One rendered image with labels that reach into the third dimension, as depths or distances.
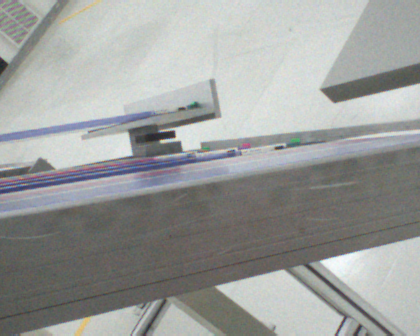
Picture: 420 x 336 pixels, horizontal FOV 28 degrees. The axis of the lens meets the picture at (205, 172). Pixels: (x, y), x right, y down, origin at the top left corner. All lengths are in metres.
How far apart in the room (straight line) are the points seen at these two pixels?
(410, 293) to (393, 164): 1.36
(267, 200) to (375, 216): 0.08
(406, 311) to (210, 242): 1.43
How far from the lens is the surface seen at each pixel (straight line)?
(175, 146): 1.23
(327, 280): 1.41
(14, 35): 8.96
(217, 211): 0.48
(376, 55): 1.34
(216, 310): 1.51
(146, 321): 2.03
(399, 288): 1.94
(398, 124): 0.88
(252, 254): 0.49
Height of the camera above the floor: 1.16
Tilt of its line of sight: 22 degrees down
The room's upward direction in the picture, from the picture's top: 50 degrees counter-clockwise
